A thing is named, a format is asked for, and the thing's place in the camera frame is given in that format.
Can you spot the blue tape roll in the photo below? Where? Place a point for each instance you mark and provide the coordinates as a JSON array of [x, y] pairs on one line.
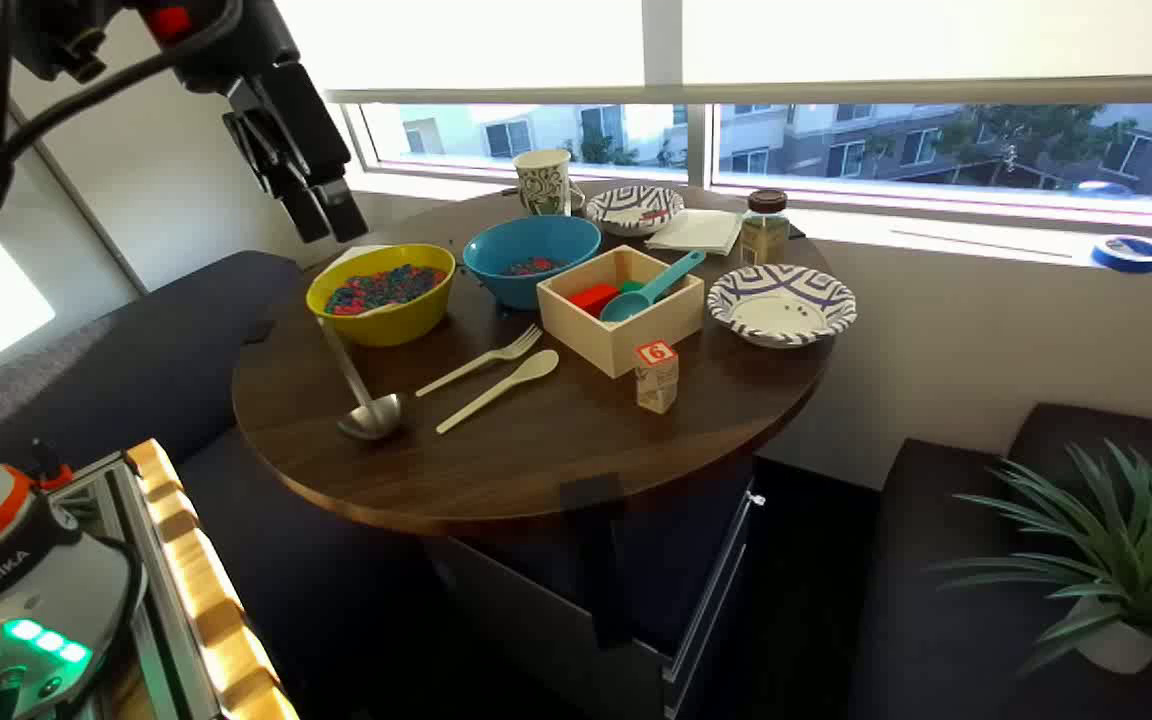
[[1098, 255]]

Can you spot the grey cabinet under table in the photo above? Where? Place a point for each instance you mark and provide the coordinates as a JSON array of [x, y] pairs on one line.
[[536, 626]]

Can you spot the blue bowl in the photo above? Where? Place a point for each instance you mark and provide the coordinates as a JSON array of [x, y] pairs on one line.
[[508, 288]]

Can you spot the small heap colourful candies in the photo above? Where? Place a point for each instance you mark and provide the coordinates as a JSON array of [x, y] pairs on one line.
[[533, 264]]

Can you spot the large heap colourful candies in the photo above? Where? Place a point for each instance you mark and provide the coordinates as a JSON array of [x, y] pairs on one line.
[[400, 285]]

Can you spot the patterned paper bowl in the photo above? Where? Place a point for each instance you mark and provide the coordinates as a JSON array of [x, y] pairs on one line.
[[638, 208]]

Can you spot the metal ladle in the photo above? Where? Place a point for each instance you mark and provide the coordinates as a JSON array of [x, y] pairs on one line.
[[369, 423]]

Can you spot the teal plastic spoon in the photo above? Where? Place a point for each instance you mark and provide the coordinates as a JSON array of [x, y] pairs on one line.
[[630, 306]]

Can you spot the white window frame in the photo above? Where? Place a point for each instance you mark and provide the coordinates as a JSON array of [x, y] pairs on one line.
[[660, 40]]

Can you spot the patterned flat paper plate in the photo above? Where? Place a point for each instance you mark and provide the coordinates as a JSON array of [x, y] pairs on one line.
[[780, 306]]

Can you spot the open wooden box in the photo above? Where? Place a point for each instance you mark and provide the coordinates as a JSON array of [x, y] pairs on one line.
[[619, 351]]

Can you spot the patterned paper cup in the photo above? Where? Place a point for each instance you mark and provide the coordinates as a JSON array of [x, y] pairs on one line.
[[540, 185]]

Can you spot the blue grey bench seat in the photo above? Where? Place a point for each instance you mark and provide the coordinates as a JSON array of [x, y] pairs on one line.
[[163, 362]]

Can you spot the green spiky plant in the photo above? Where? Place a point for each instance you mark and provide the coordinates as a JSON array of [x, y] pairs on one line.
[[1121, 545]]

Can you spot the small wooden block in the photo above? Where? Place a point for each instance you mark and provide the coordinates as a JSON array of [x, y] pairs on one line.
[[659, 386]]

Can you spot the white plant pot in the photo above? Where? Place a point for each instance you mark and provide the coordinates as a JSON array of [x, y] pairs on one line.
[[1119, 648]]

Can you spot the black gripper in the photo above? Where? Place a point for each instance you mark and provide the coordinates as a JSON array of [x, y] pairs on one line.
[[217, 40]]

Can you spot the light wooden rail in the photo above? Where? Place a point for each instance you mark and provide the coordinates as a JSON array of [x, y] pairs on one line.
[[200, 600]]

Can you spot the cream plastic spoon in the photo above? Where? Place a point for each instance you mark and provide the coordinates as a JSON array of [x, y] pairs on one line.
[[530, 369]]

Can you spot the glass jar with dark lid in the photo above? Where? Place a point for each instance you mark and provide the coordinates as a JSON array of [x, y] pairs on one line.
[[763, 233]]

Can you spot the white roller blind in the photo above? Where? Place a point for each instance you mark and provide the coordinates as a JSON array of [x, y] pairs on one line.
[[948, 40], [468, 40]]

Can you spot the metal robot mount frame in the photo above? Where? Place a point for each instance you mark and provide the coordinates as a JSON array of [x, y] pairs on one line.
[[159, 587]]

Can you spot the yellow bowl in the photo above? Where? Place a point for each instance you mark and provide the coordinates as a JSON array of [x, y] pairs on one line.
[[389, 326]]

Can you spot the cream plastic fork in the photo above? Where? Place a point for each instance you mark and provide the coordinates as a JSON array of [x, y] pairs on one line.
[[478, 366]]

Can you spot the red plastic scoop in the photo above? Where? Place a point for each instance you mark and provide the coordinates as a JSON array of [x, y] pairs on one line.
[[593, 298]]

